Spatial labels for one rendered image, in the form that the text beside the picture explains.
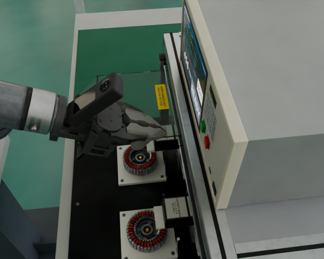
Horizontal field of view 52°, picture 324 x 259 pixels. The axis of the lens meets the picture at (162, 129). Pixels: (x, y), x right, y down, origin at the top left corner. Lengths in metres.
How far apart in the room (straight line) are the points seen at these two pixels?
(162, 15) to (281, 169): 1.35
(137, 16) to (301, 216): 1.37
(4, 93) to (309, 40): 0.54
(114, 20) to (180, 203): 1.15
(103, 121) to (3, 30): 2.80
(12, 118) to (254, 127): 0.37
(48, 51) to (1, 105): 2.39
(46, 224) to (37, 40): 1.70
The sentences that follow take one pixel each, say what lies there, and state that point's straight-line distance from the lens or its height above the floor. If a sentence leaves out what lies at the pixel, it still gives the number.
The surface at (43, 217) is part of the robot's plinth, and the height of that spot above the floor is 0.02.
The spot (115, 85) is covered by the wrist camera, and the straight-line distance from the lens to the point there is 0.54.
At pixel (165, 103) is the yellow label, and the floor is 1.07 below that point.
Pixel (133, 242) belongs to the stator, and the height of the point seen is 0.82.
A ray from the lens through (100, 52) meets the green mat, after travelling 1.57.
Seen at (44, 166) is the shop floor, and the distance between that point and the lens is 2.14.
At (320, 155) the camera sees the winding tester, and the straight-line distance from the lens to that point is 0.58.
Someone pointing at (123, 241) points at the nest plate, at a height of 0.78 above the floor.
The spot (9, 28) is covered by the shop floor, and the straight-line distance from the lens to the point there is 3.35.
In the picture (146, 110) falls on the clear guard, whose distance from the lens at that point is 0.85.
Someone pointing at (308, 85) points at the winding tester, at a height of 1.32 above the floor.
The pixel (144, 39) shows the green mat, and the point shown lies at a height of 0.75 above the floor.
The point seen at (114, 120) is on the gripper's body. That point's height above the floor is 1.24.
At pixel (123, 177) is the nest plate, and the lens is 1.07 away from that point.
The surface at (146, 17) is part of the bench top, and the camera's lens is 1.79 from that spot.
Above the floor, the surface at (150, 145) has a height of 0.88.
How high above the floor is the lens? 1.68
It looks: 50 degrees down
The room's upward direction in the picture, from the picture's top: straight up
